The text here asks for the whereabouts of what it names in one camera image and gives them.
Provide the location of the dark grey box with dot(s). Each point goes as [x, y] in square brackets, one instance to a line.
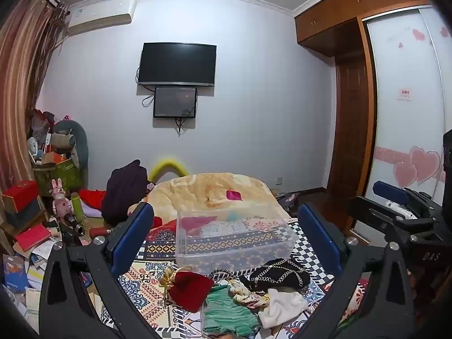
[24, 215]

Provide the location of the floral scrunchie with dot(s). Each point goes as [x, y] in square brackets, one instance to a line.
[243, 295]

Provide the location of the red white sticker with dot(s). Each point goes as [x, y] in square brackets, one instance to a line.
[403, 94]

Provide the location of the red garment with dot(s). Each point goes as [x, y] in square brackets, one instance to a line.
[92, 197]

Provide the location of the pink rabbit toy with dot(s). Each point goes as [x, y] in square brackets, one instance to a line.
[60, 199]

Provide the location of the black flashlight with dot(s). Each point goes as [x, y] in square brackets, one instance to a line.
[75, 225]

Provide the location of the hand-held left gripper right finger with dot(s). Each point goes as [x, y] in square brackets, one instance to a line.
[316, 235]

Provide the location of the red velvet pouch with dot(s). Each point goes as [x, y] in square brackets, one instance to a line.
[189, 289]

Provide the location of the dark purple jacket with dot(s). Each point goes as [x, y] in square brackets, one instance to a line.
[123, 190]

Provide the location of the white heart-print wardrobe door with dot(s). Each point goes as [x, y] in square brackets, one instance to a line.
[402, 130]

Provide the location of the wall-mounted television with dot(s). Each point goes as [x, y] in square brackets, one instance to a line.
[176, 64]

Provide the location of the beige plush blanket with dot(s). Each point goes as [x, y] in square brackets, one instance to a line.
[204, 190]

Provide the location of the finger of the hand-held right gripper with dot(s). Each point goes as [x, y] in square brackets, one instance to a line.
[388, 190]
[381, 212]

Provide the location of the green bottle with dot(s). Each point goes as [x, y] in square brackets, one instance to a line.
[77, 208]

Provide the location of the white air conditioner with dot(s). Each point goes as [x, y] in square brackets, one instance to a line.
[100, 16]

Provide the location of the clear plastic storage box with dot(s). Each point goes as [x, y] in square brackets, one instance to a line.
[233, 247]

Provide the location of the red cloth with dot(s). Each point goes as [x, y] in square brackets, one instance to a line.
[166, 225]

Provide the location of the patterned bedsheet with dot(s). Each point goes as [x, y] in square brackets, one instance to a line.
[152, 286]

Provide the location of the green knit cloth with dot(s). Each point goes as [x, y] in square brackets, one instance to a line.
[229, 312]

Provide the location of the white wall socket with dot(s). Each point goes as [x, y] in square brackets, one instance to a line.
[278, 180]

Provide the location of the blue booklet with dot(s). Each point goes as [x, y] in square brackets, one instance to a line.
[15, 272]

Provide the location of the yellow foam tube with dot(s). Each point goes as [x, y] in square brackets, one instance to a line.
[166, 166]

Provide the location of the green paper bag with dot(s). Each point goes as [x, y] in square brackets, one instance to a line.
[60, 176]

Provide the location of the red box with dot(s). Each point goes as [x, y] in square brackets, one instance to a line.
[21, 194]

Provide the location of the brown wooden door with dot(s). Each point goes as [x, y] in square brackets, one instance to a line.
[349, 123]

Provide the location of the red book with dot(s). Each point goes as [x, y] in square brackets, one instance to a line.
[33, 236]

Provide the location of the pile of papers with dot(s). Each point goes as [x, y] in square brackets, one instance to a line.
[39, 257]

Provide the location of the white cloth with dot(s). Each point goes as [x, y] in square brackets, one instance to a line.
[282, 307]

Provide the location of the purple bag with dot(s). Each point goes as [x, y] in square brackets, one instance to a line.
[290, 203]

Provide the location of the wooden overhead cabinet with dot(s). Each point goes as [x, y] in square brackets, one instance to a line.
[353, 7]

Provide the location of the black patterned cloth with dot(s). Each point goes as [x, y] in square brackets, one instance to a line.
[279, 273]

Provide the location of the small white fan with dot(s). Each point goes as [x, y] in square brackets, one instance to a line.
[32, 148]

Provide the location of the grey plush toy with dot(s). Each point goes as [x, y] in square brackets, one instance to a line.
[67, 137]

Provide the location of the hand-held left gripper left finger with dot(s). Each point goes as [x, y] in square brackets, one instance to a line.
[136, 233]

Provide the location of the small wall-mounted monitor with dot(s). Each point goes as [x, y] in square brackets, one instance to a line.
[174, 101]

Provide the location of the striped brown curtain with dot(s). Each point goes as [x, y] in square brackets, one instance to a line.
[24, 77]

